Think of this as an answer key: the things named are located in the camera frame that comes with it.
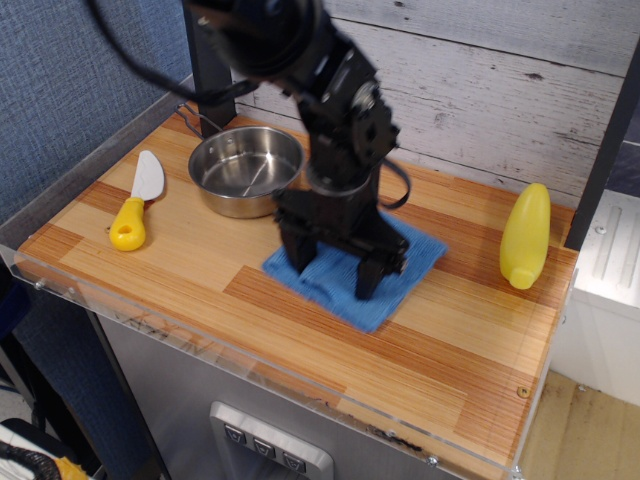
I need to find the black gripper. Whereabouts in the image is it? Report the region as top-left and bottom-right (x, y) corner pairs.
(272, 159), (409, 300)

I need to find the blue towel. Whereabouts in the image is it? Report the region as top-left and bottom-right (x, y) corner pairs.
(262, 213), (448, 333)

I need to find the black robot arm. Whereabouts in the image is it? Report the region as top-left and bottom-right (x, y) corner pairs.
(185, 1), (409, 299)

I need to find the stainless steel pan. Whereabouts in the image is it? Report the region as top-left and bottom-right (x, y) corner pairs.
(175, 103), (305, 219)

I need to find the yellow plastic bottle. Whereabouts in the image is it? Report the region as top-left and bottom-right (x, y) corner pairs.
(499, 183), (551, 290)

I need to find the silver button control panel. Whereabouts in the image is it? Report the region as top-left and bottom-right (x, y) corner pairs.
(209, 401), (334, 479)

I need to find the stainless steel cabinet front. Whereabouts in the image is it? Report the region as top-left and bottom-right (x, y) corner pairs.
(100, 318), (508, 479)

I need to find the clear acrylic front guard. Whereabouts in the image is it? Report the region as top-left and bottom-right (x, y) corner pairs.
(1, 240), (528, 479)

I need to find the white appliance on right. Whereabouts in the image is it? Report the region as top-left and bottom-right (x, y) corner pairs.
(550, 190), (639, 405)

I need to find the yellow object bottom left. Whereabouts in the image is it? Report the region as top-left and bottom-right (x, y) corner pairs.
(54, 457), (92, 480)

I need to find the yellow handled toy knife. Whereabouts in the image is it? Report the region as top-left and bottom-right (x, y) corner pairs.
(109, 150), (165, 252)

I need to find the black vertical post left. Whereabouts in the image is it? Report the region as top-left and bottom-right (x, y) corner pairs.
(180, 0), (237, 132)

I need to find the black vertical post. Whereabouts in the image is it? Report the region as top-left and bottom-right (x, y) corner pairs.
(180, 0), (237, 132)
(564, 43), (639, 251)

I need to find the black vertical post right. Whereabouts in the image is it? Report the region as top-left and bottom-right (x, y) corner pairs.
(564, 43), (639, 251)

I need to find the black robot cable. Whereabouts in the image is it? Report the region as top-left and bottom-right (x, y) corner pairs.
(87, 0), (261, 109)

